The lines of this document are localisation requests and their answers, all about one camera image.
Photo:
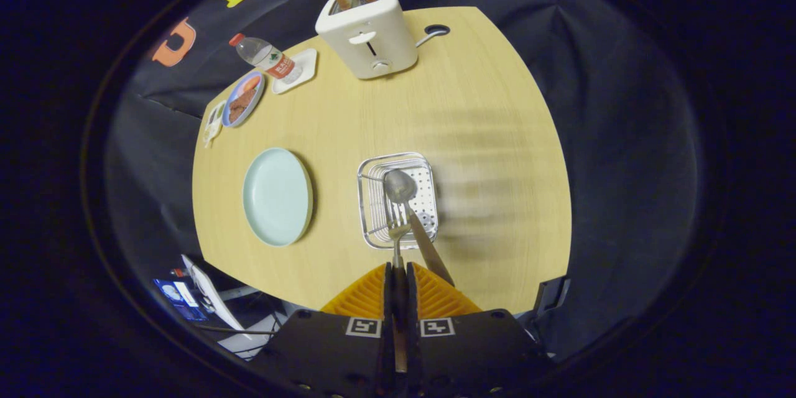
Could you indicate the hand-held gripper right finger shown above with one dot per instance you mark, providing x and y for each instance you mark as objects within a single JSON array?
[{"x": 472, "y": 354}]

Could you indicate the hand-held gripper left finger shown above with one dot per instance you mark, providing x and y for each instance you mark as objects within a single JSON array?
[{"x": 329, "y": 354}]

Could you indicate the silver metal spoon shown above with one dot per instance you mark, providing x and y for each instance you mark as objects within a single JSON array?
[{"x": 399, "y": 185}]

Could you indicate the white paper sheet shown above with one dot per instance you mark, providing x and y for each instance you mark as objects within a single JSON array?
[{"x": 252, "y": 341}]

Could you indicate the white board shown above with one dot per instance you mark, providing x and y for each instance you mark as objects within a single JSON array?
[{"x": 208, "y": 292}]

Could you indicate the blue box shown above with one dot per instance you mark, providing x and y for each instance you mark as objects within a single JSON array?
[{"x": 177, "y": 298}]

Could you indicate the pale green plate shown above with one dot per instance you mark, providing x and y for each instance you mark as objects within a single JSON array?
[{"x": 277, "y": 196}]

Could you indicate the black backdrop cloth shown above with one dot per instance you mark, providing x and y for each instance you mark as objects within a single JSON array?
[{"x": 622, "y": 168}]

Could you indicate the blue rimmed plate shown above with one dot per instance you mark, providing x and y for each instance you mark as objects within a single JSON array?
[{"x": 229, "y": 121}]

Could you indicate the small white divided tray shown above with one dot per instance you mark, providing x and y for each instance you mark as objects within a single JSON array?
[{"x": 213, "y": 123}]

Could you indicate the brown meat slice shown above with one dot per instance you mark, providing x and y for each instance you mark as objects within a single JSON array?
[{"x": 241, "y": 106}]

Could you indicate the orange food piece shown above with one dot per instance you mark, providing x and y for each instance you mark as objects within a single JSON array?
[{"x": 250, "y": 84}]

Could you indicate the white square coaster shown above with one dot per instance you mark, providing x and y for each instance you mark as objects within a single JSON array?
[{"x": 308, "y": 68}]

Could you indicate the clear plastic water bottle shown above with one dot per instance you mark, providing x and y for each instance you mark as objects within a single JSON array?
[{"x": 267, "y": 57}]

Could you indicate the white toaster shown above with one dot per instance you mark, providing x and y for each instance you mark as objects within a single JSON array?
[{"x": 370, "y": 34}]

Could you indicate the black table bracket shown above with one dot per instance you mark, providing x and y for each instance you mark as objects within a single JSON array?
[{"x": 550, "y": 295}]

